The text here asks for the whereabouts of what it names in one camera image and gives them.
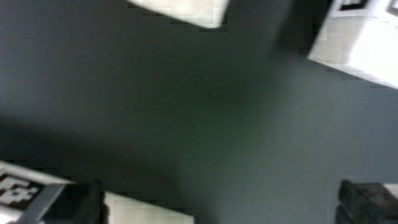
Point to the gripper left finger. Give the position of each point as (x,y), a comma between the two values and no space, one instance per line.
(69,204)

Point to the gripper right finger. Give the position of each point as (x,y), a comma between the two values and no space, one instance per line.
(368,204)

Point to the white table leg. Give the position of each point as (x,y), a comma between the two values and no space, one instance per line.
(21,185)
(355,44)
(199,12)

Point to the white square tabletop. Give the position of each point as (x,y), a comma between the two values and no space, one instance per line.
(135,212)

